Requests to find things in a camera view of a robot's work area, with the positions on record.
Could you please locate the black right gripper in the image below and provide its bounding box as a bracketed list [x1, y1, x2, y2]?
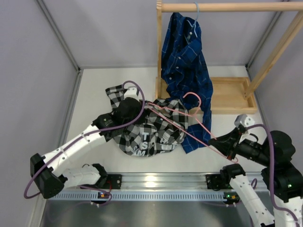
[208, 127, 273, 166]

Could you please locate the pink wire hanger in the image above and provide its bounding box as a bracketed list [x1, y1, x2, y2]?
[147, 92, 228, 159]

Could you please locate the black white checkered shirt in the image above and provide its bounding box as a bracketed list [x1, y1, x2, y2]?
[105, 85, 188, 157]

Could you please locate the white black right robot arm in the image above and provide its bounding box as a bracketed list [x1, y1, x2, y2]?
[209, 126, 303, 227]

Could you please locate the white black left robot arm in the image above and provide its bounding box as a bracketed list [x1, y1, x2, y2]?
[30, 97, 145, 199]

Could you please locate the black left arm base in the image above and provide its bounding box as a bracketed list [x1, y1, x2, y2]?
[80, 174, 123, 198]

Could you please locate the blue plaid shirt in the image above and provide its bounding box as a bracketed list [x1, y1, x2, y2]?
[161, 13, 214, 154]

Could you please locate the light blue hanger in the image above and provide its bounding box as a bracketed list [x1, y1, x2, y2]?
[187, 2, 200, 37]

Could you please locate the wooden clothes rack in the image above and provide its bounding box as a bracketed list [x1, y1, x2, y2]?
[155, 0, 303, 114]

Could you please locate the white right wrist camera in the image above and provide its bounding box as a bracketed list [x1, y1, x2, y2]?
[234, 114, 255, 133]

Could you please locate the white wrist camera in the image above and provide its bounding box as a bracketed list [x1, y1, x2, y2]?
[234, 114, 255, 133]
[124, 86, 139, 100]

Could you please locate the aluminium mounting rail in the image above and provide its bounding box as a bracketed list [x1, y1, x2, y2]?
[39, 172, 266, 190]

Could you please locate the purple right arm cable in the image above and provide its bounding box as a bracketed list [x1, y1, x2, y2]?
[246, 124, 300, 227]

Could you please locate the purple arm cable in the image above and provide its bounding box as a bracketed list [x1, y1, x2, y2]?
[246, 124, 300, 227]
[23, 80, 146, 199]

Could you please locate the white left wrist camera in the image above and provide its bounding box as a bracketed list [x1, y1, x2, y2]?
[124, 86, 139, 100]

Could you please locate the slotted grey cable duct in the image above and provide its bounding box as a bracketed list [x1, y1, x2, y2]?
[51, 190, 227, 201]

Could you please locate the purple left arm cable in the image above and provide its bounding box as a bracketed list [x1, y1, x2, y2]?
[23, 80, 146, 199]

